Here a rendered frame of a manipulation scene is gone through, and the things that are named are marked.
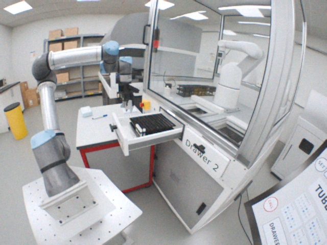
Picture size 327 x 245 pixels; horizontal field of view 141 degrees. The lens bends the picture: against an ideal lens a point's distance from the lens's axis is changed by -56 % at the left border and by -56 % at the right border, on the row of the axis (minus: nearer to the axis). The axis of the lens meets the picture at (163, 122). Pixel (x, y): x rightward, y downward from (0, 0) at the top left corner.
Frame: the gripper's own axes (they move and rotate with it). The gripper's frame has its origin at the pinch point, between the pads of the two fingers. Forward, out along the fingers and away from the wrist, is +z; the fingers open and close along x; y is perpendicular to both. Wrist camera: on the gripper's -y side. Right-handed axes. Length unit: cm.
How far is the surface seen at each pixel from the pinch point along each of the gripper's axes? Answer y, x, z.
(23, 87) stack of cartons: 41, -438, 1
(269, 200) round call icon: 39, 78, -8
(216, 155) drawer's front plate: 14, 60, 2
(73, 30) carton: -118, -339, -136
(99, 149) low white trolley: 25.4, -6.3, 20.8
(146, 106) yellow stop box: -20.0, 0.2, 3.5
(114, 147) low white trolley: 16.4, -1.7, 22.4
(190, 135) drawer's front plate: 4.9, 45.0, 1.2
